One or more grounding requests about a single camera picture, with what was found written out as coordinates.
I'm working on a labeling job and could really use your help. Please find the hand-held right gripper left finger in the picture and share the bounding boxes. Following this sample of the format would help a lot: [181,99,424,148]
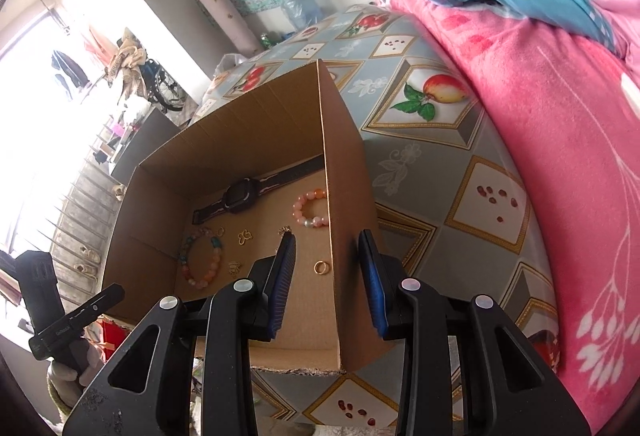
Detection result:
[62,231,298,436]

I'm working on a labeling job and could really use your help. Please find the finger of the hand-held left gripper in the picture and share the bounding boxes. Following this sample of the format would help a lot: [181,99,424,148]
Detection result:
[79,283,126,325]

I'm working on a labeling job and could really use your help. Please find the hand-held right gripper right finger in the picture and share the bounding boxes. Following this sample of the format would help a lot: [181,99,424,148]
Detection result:
[357,229,591,436]

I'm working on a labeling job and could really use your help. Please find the pink orange bead bracelet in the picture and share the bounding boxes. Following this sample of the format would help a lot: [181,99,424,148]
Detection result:
[292,187,330,229]

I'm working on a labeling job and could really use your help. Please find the brown cardboard box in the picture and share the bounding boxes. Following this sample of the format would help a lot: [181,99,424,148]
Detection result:
[100,59,381,374]

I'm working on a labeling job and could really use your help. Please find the person's left hand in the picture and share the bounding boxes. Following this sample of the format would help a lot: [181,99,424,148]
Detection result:
[47,341,103,397]

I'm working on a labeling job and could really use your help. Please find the red bag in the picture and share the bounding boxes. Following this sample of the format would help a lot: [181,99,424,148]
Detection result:
[97,319,132,358]

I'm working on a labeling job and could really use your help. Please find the pale shoe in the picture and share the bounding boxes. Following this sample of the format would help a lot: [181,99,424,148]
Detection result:
[74,246,100,274]

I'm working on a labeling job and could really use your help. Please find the balcony railing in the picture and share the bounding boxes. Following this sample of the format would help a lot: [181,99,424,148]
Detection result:
[20,156,126,297]

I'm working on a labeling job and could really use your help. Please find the black wrist watch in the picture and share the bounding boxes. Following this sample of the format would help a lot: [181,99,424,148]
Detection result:
[192,153,326,226]

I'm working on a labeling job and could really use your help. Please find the green fluffy cloth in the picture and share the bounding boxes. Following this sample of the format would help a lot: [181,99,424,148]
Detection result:
[46,376,81,419]

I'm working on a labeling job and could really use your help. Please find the dark cabinet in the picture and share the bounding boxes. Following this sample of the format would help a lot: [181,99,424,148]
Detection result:
[110,109,181,187]

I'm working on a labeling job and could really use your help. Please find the dark hanging garment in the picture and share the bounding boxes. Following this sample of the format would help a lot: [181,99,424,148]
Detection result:
[50,49,88,90]

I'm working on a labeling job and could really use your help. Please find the bicycle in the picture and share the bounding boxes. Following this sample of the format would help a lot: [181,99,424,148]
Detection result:
[137,59,186,112]

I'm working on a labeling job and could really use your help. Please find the white plastic bag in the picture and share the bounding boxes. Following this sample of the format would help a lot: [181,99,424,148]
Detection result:
[215,52,248,77]

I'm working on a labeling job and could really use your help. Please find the pile of clothes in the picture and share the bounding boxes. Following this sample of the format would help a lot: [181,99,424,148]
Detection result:
[107,29,148,100]

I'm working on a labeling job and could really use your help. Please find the pink flower print blanket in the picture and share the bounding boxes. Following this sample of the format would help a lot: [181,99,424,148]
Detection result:
[375,0,640,427]

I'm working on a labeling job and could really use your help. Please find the pink hanging garment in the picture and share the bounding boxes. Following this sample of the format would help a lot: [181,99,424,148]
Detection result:
[82,26,116,62]

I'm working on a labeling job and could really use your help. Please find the pale rolled mat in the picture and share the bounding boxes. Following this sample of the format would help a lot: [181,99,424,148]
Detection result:
[197,0,261,60]

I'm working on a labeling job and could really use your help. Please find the clear empty water jug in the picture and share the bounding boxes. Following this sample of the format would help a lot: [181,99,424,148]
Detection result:
[280,0,321,30]

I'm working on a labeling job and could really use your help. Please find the multicoloured bead bracelet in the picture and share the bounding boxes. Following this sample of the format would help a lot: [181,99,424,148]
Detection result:
[177,227,226,289]

